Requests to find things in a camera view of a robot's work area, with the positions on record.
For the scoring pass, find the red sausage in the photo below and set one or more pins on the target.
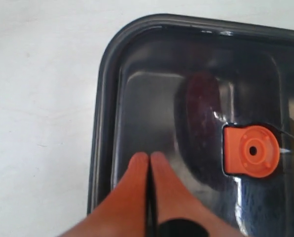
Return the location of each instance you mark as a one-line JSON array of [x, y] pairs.
[[198, 131]]

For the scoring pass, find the transparent lunchbox lid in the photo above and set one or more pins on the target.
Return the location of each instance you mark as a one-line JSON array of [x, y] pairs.
[[173, 84]]

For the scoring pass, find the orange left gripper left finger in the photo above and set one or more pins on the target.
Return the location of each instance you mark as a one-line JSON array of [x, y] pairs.
[[123, 212]]

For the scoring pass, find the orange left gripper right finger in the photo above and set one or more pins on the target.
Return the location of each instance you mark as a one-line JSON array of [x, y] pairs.
[[175, 202]]

